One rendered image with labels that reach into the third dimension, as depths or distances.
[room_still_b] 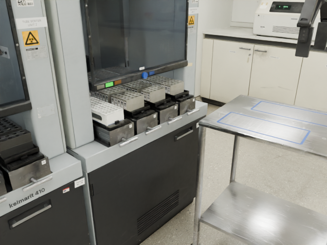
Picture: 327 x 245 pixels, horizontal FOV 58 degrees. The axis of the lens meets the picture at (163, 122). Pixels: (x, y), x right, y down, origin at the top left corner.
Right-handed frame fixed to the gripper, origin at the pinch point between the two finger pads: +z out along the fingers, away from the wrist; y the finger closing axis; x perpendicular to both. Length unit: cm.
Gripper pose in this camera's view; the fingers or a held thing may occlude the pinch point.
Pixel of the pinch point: (311, 48)
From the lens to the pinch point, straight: 86.9
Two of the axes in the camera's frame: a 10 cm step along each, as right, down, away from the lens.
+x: -7.4, -2.7, 6.1
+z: 0.0, 9.1, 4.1
